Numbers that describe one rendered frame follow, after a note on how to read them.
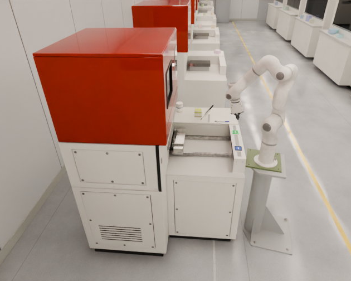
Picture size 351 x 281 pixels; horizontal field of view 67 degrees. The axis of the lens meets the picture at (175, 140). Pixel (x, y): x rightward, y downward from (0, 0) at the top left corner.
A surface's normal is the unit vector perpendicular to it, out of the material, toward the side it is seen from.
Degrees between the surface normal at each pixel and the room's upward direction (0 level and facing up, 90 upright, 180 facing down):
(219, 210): 90
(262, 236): 0
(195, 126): 90
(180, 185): 90
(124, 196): 90
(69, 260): 0
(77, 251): 0
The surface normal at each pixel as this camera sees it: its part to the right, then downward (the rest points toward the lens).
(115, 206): -0.10, 0.53
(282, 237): -0.02, -0.85
